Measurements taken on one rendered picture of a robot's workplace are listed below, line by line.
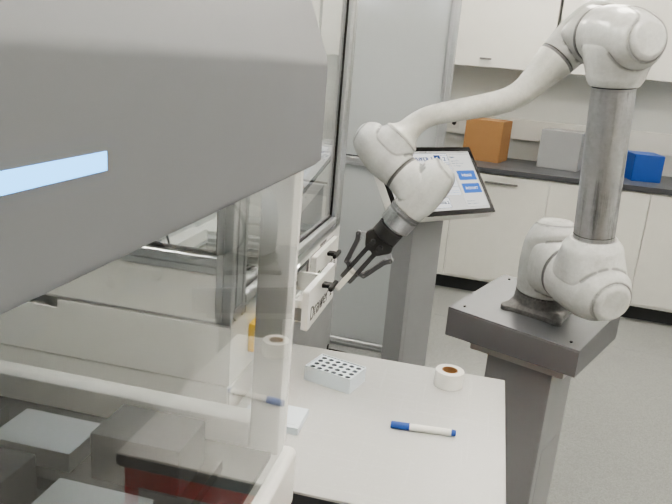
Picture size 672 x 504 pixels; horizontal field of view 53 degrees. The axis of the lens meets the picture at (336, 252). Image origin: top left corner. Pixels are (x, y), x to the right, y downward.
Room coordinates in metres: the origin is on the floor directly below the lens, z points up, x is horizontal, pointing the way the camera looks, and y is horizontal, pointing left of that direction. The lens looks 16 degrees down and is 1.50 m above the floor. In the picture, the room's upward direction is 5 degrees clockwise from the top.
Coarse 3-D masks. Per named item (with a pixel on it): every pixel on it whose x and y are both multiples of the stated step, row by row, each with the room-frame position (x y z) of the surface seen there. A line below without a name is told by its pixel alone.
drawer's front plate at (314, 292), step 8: (328, 264) 1.89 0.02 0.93; (320, 272) 1.81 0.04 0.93; (328, 272) 1.83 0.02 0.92; (320, 280) 1.74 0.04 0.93; (328, 280) 1.84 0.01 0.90; (312, 288) 1.66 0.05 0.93; (320, 288) 1.75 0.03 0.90; (304, 296) 1.63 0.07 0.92; (312, 296) 1.67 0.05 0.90; (320, 296) 1.75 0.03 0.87; (328, 296) 1.85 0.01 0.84; (304, 304) 1.63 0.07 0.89; (312, 304) 1.67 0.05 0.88; (304, 312) 1.63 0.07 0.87; (312, 312) 1.68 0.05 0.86; (320, 312) 1.77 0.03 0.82; (304, 320) 1.63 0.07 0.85; (312, 320) 1.68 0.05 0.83; (304, 328) 1.63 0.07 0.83
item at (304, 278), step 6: (300, 276) 1.90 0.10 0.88; (306, 276) 1.90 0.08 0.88; (312, 276) 1.89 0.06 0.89; (300, 282) 1.90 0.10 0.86; (306, 282) 1.90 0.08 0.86; (300, 288) 1.90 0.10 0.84; (300, 300) 1.66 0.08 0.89; (300, 306) 1.65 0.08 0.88; (294, 312) 1.65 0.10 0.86; (300, 312) 1.65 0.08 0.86; (294, 318) 1.65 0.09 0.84; (300, 318) 1.65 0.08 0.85
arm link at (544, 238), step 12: (540, 228) 1.82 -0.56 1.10; (552, 228) 1.80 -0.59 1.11; (564, 228) 1.80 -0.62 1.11; (528, 240) 1.84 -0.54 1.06; (540, 240) 1.80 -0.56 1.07; (552, 240) 1.78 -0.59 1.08; (528, 252) 1.83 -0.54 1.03; (540, 252) 1.78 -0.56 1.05; (552, 252) 1.75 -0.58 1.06; (528, 264) 1.82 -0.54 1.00; (540, 264) 1.76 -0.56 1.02; (528, 276) 1.81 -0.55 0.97; (540, 276) 1.75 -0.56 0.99; (528, 288) 1.82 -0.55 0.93; (540, 288) 1.77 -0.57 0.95; (552, 300) 1.79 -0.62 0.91
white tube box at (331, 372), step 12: (312, 360) 1.50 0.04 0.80; (324, 360) 1.51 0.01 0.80; (336, 360) 1.52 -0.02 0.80; (312, 372) 1.46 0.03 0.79; (324, 372) 1.45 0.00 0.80; (336, 372) 1.45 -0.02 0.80; (348, 372) 1.46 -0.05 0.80; (360, 372) 1.46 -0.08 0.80; (324, 384) 1.45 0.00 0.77; (336, 384) 1.43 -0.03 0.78; (348, 384) 1.42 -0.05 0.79; (360, 384) 1.47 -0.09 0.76
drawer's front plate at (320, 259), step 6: (330, 240) 2.16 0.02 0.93; (336, 240) 2.20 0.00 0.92; (324, 246) 2.08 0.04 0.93; (330, 246) 2.12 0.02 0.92; (336, 246) 2.21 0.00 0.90; (318, 252) 2.01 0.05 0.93; (324, 252) 2.04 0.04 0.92; (312, 258) 1.95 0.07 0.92; (318, 258) 1.97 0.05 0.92; (324, 258) 2.05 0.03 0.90; (330, 258) 2.14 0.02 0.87; (336, 258) 2.23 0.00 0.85; (312, 264) 1.95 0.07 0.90; (318, 264) 1.98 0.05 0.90; (324, 264) 2.06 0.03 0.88; (312, 270) 1.95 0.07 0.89; (318, 270) 1.98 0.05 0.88
